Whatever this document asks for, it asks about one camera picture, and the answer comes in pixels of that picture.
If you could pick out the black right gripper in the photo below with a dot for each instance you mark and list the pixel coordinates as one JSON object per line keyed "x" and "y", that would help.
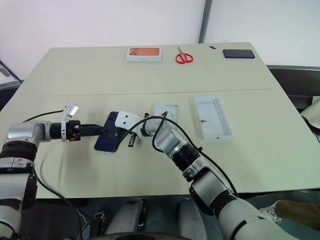
{"x": 132, "y": 140}

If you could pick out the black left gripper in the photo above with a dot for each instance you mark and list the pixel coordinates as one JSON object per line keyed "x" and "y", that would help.
{"x": 75, "y": 130}

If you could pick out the dark blue smartphone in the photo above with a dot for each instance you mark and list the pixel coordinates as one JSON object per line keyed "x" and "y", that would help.
{"x": 107, "y": 140}

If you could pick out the white phone box base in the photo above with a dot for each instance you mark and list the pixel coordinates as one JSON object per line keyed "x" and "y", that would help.
{"x": 172, "y": 110}

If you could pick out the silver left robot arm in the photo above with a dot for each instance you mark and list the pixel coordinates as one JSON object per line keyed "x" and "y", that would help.
{"x": 22, "y": 131}

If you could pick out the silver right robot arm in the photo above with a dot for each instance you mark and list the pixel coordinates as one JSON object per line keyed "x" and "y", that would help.
{"x": 207, "y": 180}

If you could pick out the white box with orange phone print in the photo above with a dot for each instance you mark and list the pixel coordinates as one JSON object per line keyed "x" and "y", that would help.
{"x": 144, "y": 53}

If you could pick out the flat dark blue phone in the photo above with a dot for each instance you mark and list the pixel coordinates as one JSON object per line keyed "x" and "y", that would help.
{"x": 238, "y": 53}

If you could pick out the grey rounded robot leg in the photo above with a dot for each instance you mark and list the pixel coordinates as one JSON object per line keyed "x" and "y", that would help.
{"x": 191, "y": 217}
{"x": 127, "y": 217}

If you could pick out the grey side shelf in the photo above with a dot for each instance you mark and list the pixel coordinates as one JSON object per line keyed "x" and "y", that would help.
{"x": 8, "y": 77}

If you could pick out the small black scrap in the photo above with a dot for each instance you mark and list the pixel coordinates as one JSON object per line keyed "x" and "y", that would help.
{"x": 213, "y": 47}

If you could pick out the white sneaker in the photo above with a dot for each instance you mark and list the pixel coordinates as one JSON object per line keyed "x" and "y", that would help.
{"x": 271, "y": 212}

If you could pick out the dark side table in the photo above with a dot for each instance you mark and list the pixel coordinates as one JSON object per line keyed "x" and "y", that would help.
{"x": 295, "y": 82}

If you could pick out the brown trouser leg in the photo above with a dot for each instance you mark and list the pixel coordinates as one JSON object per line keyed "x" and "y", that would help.
{"x": 297, "y": 210}

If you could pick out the white rounded object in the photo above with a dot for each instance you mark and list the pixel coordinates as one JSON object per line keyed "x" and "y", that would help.
{"x": 311, "y": 116}

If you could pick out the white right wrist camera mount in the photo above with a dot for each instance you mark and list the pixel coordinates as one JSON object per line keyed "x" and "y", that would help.
{"x": 126, "y": 118}

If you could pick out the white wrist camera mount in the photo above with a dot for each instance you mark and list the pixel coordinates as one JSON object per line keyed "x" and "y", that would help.
{"x": 65, "y": 122}
{"x": 126, "y": 118}

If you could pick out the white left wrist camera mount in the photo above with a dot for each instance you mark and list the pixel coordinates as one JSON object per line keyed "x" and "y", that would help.
{"x": 65, "y": 122}

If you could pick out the grey metal post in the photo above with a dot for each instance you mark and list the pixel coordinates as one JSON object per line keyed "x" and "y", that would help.
{"x": 205, "y": 22}

